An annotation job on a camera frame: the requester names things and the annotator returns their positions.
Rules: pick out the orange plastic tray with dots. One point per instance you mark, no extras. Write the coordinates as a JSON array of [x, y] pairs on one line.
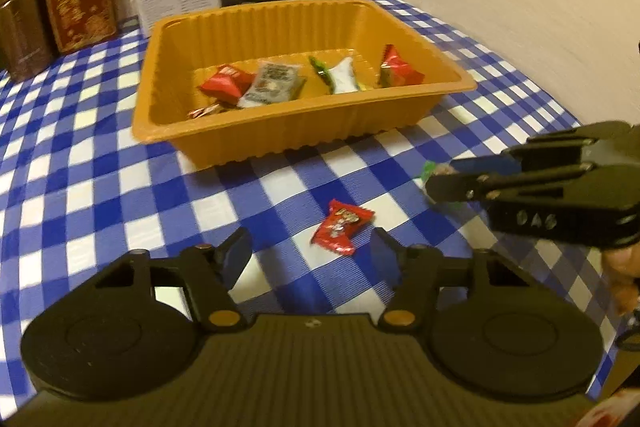
[[210, 137]]

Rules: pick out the clear dark snack packet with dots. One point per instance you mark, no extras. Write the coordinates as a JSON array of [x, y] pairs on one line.
[[272, 82]]

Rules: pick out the red white striped snack packet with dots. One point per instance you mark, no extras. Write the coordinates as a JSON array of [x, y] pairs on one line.
[[206, 111]]

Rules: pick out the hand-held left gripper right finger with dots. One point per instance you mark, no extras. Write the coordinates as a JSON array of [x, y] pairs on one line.
[[384, 257]]

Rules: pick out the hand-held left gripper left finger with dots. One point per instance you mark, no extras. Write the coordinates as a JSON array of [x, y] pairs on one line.
[[236, 257]]

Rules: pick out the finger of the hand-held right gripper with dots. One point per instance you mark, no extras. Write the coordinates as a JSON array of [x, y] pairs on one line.
[[450, 187], [492, 166]]

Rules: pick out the brown tin box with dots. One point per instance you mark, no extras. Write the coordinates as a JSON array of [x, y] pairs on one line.
[[22, 22]]

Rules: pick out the green snack packet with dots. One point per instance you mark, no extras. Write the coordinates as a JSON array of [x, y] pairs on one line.
[[429, 169]]

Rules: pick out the silver snack bag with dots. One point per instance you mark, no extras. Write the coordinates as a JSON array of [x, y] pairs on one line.
[[341, 74]]

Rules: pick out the person's right hand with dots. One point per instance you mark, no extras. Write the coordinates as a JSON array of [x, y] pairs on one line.
[[622, 277]]

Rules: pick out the blue checkered tablecloth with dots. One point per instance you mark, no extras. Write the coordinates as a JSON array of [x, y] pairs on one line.
[[75, 157]]

